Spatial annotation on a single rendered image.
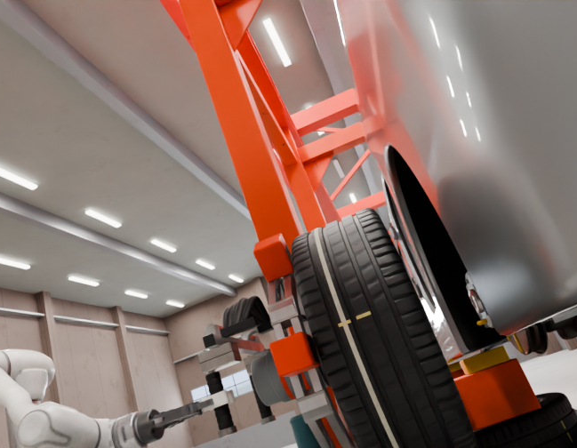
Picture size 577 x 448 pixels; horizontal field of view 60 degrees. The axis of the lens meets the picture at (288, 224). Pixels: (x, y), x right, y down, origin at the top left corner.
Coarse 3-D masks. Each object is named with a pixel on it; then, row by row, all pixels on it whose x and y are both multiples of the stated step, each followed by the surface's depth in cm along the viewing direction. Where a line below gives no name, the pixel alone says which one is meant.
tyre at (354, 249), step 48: (336, 240) 115; (384, 240) 109; (336, 288) 106; (384, 288) 103; (336, 336) 102; (384, 336) 100; (432, 336) 98; (336, 384) 100; (384, 384) 98; (432, 384) 97; (384, 432) 100; (432, 432) 100
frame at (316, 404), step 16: (272, 288) 121; (288, 288) 118; (272, 304) 114; (288, 304) 112; (272, 320) 112; (288, 320) 111; (304, 384) 110; (320, 384) 105; (304, 400) 105; (320, 400) 104; (336, 400) 150; (304, 416) 105; (320, 416) 105; (336, 416) 107; (320, 432) 107; (336, 432) 107
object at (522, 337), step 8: (472, 288) 127; (488, 320) 124; (536, 328) 111; (512, 336) 126; (520, 336) 118; (528, 336) 112; (536, 336) 112; (520, 344) 121; (528, 344) 114; (536, 344) 114; (520, 352) 125; (528, 352) 117
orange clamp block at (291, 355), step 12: (288, 336) 101; (300, 336) 100; (276, 348) 100; (288, 348) 100; (300, 348) 99; (312, 348) 103; (276, 360) 100; (288, 360) 99; (300, 360) 99; (312, 360) 99; (288, 372) 99; (300, 372) 105
